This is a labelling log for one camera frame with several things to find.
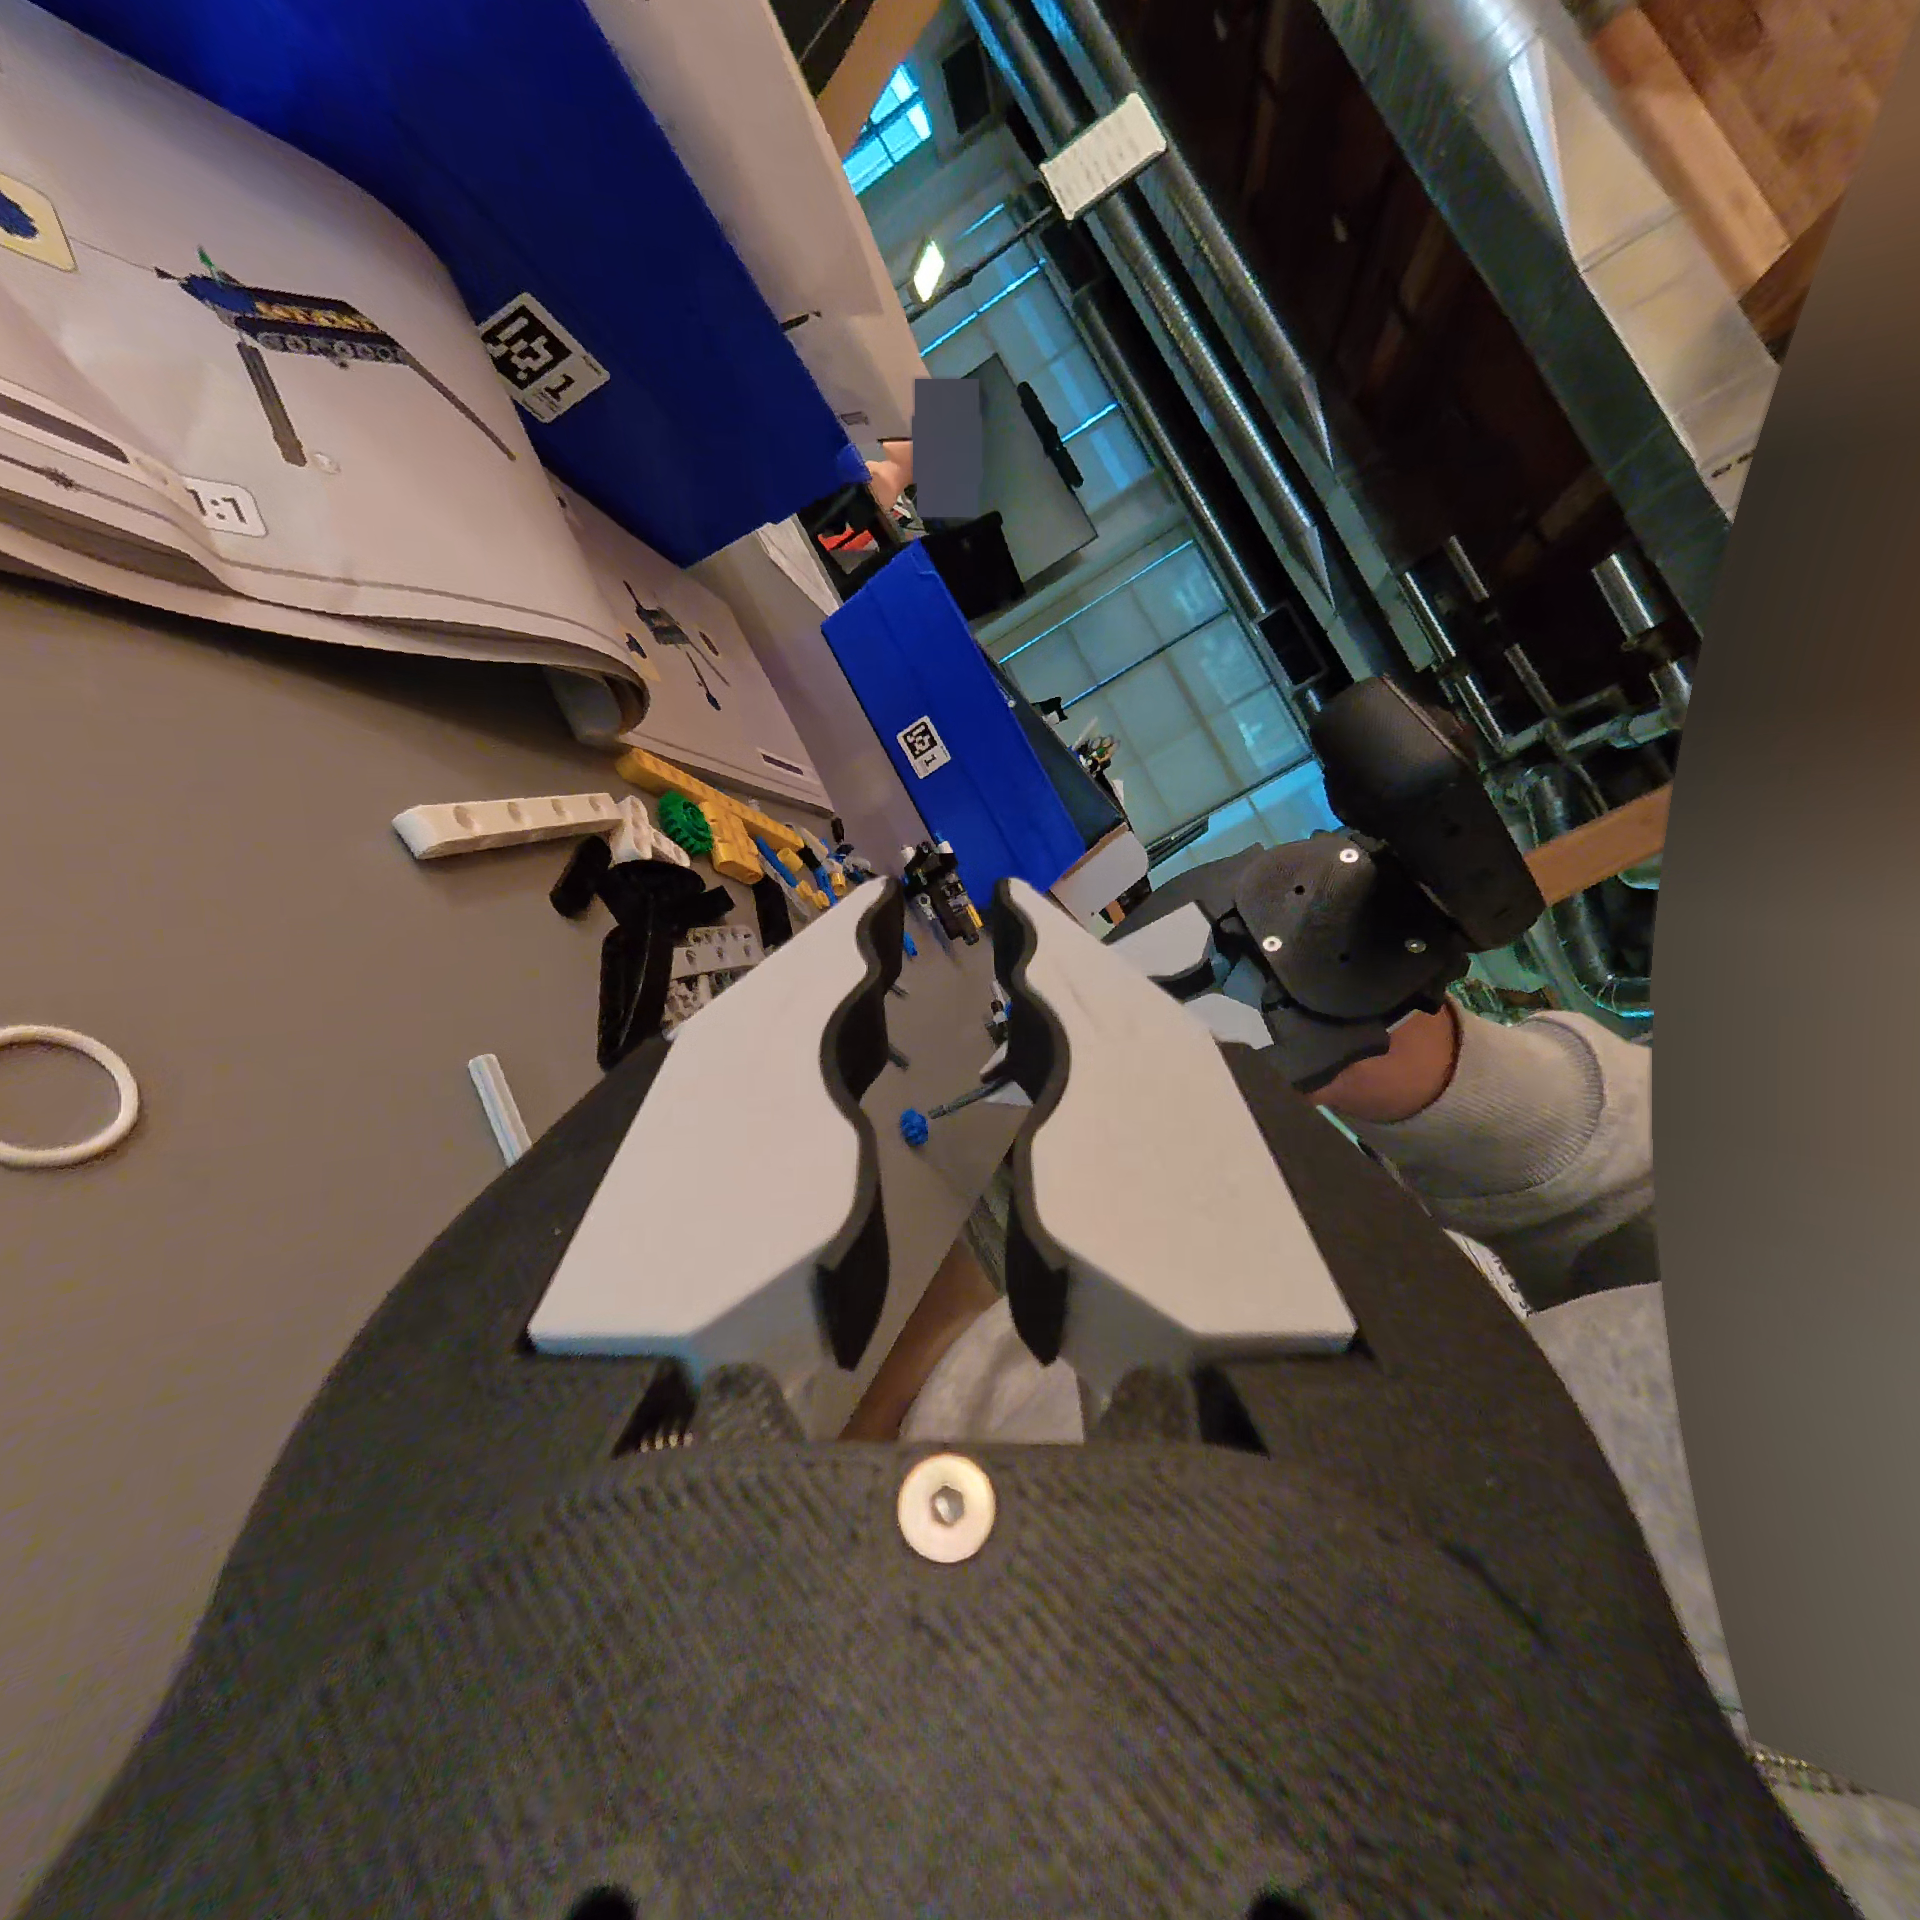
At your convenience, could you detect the pile of small lego pieces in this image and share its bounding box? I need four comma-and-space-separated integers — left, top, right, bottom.
749, 815, 903, 917

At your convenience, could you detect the person's grey sweater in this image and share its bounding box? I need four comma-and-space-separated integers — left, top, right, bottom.
901, 1229, 1920, 1920

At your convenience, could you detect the black lego piece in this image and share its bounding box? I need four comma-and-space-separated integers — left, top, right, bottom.
594, 861, 735, 1069
549, 829, 662, 920

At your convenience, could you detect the grey lego beam assembly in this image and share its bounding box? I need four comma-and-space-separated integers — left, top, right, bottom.
662, 920, 793, 1037

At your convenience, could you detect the silver air duct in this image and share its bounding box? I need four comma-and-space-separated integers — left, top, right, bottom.
1317, 0, 1741, 601

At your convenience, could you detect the long white lego beam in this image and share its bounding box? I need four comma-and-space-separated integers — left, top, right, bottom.
393, 794, 633, 866

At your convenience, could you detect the black monitor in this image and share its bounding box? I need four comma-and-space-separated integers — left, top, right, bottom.
919, 510, 1023, 620

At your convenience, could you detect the long yellow lego beam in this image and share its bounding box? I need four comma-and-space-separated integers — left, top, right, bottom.
614, 748, 751, 818

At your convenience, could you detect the white rubber band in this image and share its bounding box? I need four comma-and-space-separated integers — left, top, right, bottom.
0, 1023, 143, 1169

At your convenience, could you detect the large blue box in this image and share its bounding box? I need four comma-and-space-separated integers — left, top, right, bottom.
46, 0, 875, 568

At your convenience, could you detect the grey flexible duct hose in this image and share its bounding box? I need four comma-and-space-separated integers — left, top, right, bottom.
1514, 765, 1653, 1021

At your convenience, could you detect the grey metal pipe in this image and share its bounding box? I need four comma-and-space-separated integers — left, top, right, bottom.
982, 0, 1328, 495

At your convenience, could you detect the dark axle with blue gear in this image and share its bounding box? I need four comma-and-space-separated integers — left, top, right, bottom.
896, 1084, 1040, 1151

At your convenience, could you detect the large window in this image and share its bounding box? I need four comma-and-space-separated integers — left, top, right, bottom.
847, 58, 1320, 903

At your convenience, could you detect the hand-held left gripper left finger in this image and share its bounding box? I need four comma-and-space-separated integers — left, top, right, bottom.
526, 873, 911, 1376

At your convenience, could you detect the white hanging sign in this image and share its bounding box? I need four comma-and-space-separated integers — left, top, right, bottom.
1040, 94, 1168, 221

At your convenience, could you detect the person's right forearm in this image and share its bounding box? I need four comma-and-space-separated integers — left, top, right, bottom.
1350, 1007, 1664, 1295

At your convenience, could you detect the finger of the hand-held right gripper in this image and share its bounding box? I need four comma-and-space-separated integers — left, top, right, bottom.
1106, 911, 1277, 1052

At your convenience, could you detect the person's right hand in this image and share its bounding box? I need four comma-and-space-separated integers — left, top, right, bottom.
1318, 997, 1459, 1125

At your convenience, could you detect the lego instruction booklet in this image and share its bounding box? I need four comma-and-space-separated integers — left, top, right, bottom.
0, 0, 837, 818

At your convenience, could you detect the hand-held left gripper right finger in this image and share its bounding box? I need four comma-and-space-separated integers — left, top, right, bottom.
994, 874, 1360, 1376

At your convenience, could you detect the small blue box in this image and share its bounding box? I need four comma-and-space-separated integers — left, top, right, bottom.
821, 540, 1128, 909

